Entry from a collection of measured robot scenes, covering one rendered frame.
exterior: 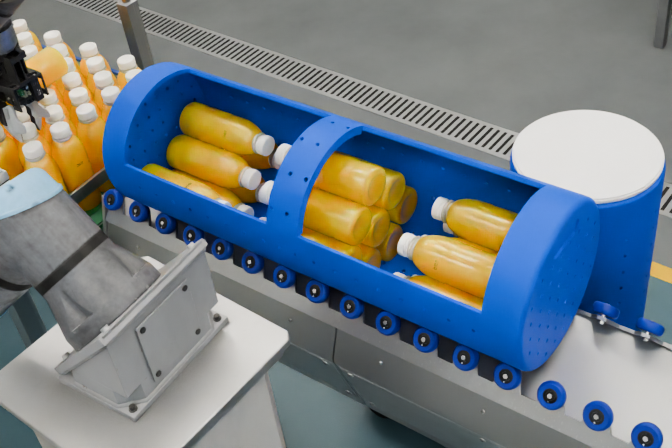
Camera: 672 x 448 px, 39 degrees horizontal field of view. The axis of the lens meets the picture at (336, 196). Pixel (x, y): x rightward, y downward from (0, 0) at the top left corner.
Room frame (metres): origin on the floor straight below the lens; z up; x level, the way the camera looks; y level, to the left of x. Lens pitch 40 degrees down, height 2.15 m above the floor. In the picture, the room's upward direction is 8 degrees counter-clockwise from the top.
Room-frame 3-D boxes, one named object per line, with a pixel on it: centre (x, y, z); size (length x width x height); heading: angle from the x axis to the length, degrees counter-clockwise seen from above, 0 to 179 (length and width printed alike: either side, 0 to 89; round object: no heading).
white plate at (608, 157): (1.36, -0.48, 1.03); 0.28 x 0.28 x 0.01
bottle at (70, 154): (1.60, 0.54, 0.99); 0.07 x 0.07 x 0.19
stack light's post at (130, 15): (2.12, 0.44, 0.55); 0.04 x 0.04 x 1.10; 49
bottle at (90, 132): (1.66, 0.49, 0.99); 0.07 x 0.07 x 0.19
